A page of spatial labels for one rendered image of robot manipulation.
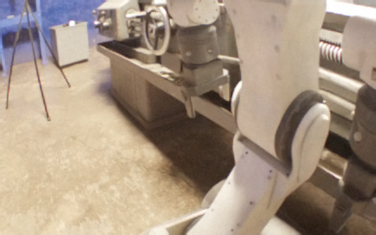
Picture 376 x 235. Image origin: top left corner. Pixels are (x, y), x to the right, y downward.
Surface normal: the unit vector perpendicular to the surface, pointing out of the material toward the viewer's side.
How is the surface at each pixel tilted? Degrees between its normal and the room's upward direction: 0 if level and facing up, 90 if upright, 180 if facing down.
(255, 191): 60
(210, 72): 90
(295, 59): 90
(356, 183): 101
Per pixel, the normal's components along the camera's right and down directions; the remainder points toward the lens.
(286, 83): 0.49, 0.40
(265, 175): -0.76, -0.25
